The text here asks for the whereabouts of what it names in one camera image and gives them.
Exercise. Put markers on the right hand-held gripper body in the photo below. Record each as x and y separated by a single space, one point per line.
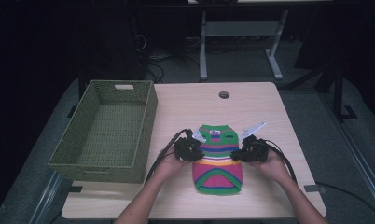
257 151

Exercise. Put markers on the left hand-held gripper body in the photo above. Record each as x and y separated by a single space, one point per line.
184 149

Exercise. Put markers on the striped knitted pet sweater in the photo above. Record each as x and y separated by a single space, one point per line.
218 161

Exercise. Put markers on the person's left hand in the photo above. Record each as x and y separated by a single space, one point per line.
170 163

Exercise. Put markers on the person's right hand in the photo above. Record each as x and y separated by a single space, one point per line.
272 166

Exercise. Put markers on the grey table clamp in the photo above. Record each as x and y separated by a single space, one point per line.
314 188

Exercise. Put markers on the green woven basket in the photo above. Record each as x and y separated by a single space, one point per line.
108 130

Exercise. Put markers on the black metal stand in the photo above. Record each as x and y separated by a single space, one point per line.
335 84

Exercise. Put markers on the black table clamp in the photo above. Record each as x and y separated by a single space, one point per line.
74 188

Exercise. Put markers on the aluminium floor rail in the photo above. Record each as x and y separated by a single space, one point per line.
45 199
356 161

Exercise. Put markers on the grey metal desk frame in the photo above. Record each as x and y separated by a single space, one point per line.
241 29

